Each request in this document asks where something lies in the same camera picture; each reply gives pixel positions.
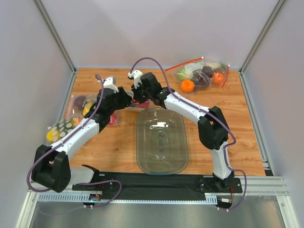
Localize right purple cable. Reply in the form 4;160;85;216
130;57;247;212

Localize green fake cabbage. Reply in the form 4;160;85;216
177;68;191;81

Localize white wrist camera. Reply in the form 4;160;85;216
128;70;143;88
99;76;119;94

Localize clear bag with mushroom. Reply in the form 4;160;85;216
105;111;120;127

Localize red fake apple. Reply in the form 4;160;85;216
136;100;150;109

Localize orange fake tangerine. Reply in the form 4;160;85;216
180;79;195;93

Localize red spotted fake mushroom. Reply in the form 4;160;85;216
106;112;118;126

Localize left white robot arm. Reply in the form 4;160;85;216
27;87;132;192

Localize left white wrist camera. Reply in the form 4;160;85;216
99;76;119;94

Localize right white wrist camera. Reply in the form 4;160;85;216
128;70;143;88

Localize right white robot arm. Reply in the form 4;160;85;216
128;70;235;187

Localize fake purple grapes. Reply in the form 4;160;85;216
191;66;213;88

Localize black base strip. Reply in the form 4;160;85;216
72;171;243;202

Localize clear plastic tub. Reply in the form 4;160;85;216
136;108;189;175

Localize blue zip top bag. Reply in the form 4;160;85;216
126;91;153;110

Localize red zip bag back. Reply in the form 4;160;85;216
165;57;230;96

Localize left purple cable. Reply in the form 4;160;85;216
26;74;123;209

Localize clear bag far left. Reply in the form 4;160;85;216
46;94;97;145

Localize purple cable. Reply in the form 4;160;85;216
26;74;123;209
130;57;247;212

